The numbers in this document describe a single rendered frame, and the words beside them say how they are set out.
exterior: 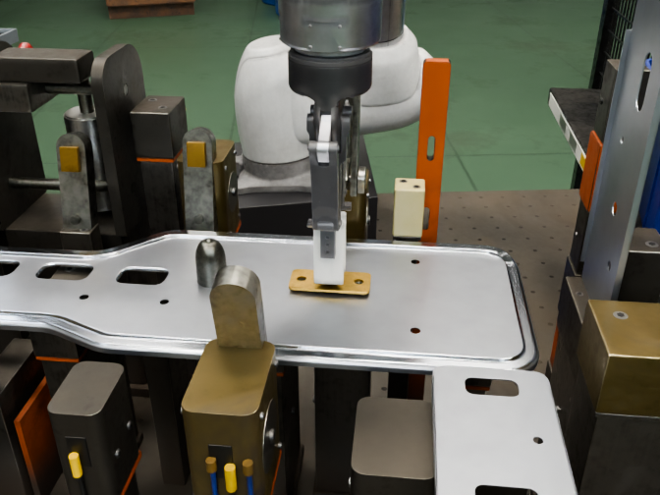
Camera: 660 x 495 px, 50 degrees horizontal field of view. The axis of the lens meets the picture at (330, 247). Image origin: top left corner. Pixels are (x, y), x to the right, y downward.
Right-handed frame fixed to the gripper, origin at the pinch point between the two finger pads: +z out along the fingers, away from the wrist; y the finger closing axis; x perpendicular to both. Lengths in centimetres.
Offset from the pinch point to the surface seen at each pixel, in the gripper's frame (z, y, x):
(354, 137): -6.9, -13.7, 1.3
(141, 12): 100, -611, -242
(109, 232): 8.0, -15.3, -30.4
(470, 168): 104, -274, 43
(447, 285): 4.6, -1.4, 12.3
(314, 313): 4.6, 5.3, -1.0
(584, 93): 2, -62, 38
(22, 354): 17.3, -1.0, -37.1
